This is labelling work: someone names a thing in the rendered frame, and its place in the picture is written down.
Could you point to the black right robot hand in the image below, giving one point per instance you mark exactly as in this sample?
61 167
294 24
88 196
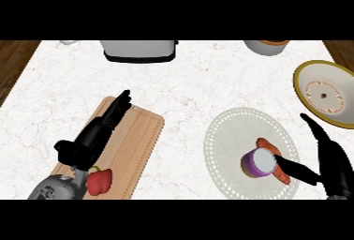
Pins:
334 162

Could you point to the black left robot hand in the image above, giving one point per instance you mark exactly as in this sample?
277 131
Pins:
95 134

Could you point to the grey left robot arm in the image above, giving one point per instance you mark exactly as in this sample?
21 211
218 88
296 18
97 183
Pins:
60 187

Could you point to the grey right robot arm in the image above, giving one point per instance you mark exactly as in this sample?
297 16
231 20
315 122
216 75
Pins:
339 197

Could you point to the round pale placemat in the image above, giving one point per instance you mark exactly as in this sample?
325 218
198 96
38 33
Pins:
240 146

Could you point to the white bowl with yellow rim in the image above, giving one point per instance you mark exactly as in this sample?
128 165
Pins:
328 93

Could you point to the pale wooden cutting board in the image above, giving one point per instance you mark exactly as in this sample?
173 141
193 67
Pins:
122 150

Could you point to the red bell pepper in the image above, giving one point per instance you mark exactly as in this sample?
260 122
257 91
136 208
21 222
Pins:
101 182

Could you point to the orange carrot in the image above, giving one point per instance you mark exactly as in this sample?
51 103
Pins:
266 144

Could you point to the grey toaster with black base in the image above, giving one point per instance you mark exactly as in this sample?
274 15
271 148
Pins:
138 50

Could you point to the white cup with orange rim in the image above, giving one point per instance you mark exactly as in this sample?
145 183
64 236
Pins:
268 47

